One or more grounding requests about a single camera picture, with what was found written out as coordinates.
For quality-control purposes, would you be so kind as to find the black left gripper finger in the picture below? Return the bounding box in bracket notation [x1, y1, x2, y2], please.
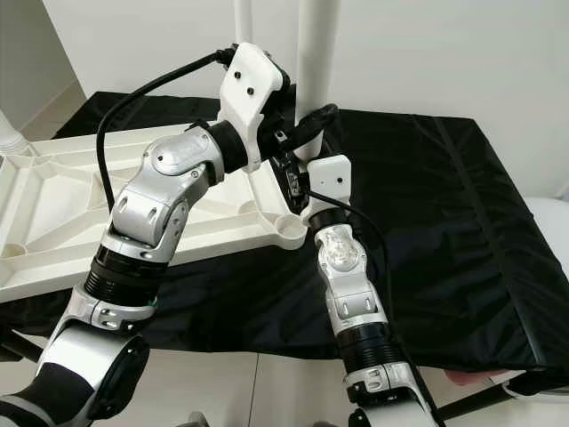
[298, 103, 340, 143]

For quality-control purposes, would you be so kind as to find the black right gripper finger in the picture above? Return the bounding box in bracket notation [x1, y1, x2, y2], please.
[282, 156, 307, 214]

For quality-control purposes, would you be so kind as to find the white plastic table top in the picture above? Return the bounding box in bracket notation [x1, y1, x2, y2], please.
[0, 118, 309, 303]

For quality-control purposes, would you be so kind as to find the black table cloth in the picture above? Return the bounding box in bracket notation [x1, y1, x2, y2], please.
[0, 89, 569, 375]

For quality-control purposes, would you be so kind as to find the white curved plastic piece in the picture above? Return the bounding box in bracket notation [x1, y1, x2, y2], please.
[502, 374, 569, 401]

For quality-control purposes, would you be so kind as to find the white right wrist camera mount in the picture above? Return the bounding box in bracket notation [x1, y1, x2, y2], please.
[301, 155, 353, 225]

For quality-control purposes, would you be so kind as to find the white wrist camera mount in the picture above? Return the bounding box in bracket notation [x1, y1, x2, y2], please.
[301, 155, 353, 225]
[219, 42, 293, 172]

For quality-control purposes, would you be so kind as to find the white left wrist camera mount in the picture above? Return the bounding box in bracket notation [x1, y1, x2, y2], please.
[219, 42, 293, 172]

